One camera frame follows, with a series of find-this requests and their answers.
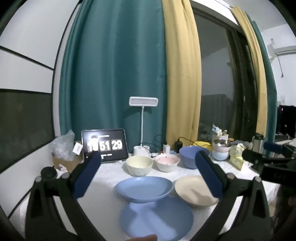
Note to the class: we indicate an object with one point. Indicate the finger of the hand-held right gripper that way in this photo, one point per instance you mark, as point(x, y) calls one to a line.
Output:
point(274, 147)
point(252, 154)

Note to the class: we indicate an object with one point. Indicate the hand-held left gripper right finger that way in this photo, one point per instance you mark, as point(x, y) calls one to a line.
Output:
point(208, 176)

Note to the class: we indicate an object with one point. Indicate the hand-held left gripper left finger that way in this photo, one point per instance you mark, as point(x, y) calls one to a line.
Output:
point(87, 176)

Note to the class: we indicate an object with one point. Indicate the cream plate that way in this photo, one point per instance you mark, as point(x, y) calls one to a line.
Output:
point(192, 190)

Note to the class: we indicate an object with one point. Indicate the pink speckled bowl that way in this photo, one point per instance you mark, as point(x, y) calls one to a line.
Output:
point(167, 166)

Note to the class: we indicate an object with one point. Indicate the cream bowl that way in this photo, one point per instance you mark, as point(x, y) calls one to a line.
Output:
point(138, 167)

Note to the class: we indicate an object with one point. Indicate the deep blue plate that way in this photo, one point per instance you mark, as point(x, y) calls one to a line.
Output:
point(143, 188)

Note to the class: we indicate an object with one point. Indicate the person's right hand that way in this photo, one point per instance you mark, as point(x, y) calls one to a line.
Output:
point(285, 204)

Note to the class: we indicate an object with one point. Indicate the person's left hand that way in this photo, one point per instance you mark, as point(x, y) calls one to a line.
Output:
point(146, 238)

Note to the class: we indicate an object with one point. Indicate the steel thermos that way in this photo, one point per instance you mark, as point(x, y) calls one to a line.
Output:
point(257, 143)

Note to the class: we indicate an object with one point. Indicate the yellow floral tissue pack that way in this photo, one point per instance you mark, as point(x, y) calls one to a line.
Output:
point(238, 161)

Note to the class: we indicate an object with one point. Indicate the crumpled yellow plastic bag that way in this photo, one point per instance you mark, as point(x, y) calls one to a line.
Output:
point(238, 147)

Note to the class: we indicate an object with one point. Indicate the white textured tablecloth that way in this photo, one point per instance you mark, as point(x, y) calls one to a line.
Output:
point(111, 171)

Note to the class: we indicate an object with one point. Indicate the light blue bowl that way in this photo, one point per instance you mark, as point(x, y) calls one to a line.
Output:
point(220, 156)

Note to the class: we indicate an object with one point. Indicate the small white box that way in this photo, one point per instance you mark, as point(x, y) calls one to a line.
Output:
point(77, 148)

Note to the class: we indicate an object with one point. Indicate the black monitor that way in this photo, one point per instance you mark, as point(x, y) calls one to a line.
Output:
point(286, 120)

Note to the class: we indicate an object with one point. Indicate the pink steel-lined bowl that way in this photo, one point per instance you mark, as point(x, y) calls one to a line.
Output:
point(220, 148)

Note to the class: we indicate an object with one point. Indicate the yellow banana-print case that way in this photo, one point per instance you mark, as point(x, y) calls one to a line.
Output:
point(203, 144)

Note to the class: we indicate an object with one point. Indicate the white perforated basket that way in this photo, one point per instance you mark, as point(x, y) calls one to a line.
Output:
point(223, 137)

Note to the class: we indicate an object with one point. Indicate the tablet with clock display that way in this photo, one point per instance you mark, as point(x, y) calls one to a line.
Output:
point(104, 144)

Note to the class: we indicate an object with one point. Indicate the black round device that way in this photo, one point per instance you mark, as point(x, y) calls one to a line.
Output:
point(48, 173)

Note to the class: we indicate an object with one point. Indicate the clear plastic bag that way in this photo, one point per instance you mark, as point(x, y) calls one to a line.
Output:
point(62, 143)

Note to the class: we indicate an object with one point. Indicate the black charger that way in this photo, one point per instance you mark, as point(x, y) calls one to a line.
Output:
point(178, 146)

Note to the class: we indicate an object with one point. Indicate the white power strip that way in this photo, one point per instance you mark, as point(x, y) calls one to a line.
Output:
point(172, 152)

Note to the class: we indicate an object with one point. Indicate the blue patterned packet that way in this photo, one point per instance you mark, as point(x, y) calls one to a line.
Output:
point(216, 129)

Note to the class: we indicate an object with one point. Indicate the white charger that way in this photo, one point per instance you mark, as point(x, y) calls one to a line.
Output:
point(166, 148)

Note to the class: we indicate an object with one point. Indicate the teal curtain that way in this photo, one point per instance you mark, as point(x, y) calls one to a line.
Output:
point(111, 69)
point(270, 92)

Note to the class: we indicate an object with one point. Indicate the dark armchair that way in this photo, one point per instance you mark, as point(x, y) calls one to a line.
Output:
point(215, 113)

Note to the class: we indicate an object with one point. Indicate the yellow curtain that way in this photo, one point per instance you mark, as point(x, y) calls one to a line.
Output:
point(256, 69)
point(182, 81)

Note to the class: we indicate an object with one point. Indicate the white desk lamp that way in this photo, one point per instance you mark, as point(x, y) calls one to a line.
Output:
point(143, 101)

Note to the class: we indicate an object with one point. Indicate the white air conditioner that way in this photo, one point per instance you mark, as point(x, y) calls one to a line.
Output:
point(283, 49)

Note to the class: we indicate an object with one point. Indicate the glass sliding door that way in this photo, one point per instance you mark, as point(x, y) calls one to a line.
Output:
point(215, 58)

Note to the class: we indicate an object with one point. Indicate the white wall socket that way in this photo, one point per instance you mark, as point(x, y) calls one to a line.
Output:
point(282, 99)

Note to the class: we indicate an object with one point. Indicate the white wall pipe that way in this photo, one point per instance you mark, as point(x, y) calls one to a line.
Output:
point(280, 67)

